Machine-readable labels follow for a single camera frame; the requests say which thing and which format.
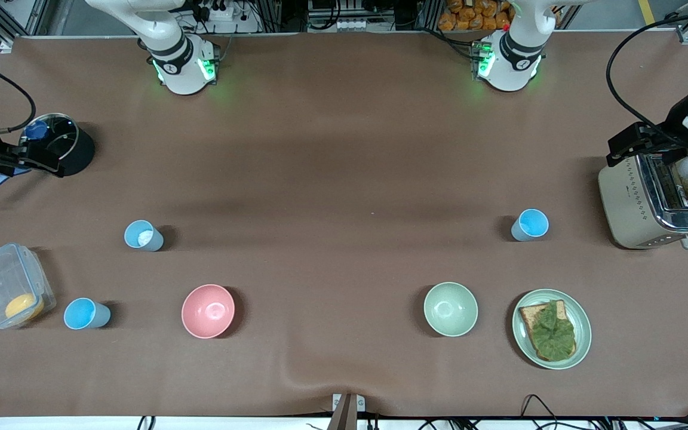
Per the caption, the pale green plate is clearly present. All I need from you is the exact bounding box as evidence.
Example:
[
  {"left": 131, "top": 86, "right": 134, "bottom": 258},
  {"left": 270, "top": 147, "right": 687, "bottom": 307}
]
[{"left": 512, "top": 289, "right": 592, "bottom": 370}]

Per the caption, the metal table clamp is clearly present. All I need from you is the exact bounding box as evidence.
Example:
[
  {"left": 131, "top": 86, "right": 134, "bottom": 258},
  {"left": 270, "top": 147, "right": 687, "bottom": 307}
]
[{"left": 331, "top": 392, "right": 366, "bottom": 430}]

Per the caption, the beige chrome toaster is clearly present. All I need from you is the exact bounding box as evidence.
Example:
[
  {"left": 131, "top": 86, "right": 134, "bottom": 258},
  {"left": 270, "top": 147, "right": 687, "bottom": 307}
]
[{"left": 598, "top": 152, "right": 688, "bottom": 250}]

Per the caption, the thin black looped cable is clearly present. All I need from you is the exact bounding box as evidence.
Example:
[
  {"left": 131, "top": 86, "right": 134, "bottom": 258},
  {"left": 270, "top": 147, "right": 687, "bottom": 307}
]
[{"left": 520, "top": 394, "right": 560, "bottom": 430}]

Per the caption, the pale green bowl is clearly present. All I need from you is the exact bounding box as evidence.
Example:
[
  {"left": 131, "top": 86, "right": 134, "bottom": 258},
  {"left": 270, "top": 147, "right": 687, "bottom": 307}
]
[{"left": 423, "top": 281, "right": 479, "bottom": 337}]

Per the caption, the green lettuce leaf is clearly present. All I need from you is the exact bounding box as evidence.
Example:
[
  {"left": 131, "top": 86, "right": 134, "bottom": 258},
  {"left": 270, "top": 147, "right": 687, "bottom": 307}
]
[{"left": 529, "top": 300, "right": 576, "bottom": 361}]

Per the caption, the pink bowl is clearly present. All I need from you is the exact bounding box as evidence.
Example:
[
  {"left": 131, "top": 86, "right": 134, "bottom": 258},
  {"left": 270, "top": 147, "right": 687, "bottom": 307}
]
[{"left": 181, "top": 284, "right": 236, "bottom": 339}]

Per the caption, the bag of orange buns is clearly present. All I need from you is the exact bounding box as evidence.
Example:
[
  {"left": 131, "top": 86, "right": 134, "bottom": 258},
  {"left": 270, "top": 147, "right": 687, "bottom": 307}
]
[{"left": 438, "top": 0, "right": 513, "bottom": 32}]

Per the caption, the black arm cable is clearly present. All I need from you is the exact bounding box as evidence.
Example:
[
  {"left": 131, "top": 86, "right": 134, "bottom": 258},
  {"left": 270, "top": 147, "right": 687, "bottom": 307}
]
[
  {"left": 606, "top": 7, "right": 688, "bottom": 147},
  {"left": 0, "top": 63, "right": 37, "bottom": 138}
]

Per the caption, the brown bread slice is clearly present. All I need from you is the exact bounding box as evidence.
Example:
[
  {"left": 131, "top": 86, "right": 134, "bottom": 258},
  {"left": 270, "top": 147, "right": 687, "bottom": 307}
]
[{"left": 518, "top": 300, "right": 578, "bottom": 363}]

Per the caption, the light blue plastic cup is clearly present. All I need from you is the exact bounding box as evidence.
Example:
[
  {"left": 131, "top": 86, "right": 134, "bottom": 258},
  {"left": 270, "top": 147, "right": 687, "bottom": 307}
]
[
  {"left": 124, "top": 220, "right": 165, "bottom": 252},
  {"left": 511, "top": 208, "right": 550, "bottom": 242},
  {"left": 63, "top": 297, "right": 112, "bottom": 330}
]

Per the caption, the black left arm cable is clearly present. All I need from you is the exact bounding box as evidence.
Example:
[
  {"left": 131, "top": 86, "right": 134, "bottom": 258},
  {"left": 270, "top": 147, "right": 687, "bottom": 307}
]
[{"left": 606, "top": 7, "right": 688, "bottom": 147}]

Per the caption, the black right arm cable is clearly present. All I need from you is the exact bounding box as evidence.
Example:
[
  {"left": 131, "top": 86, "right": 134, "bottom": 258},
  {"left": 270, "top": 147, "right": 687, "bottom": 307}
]
[{"left": 0, "top": 63, "right": 37, "bottom": 138}]

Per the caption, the brown tablecloth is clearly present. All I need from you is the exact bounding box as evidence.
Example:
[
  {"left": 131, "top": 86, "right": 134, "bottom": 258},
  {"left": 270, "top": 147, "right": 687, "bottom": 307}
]
[{"left": 0, "top": 33, "right": 688, "bottom": 419}]

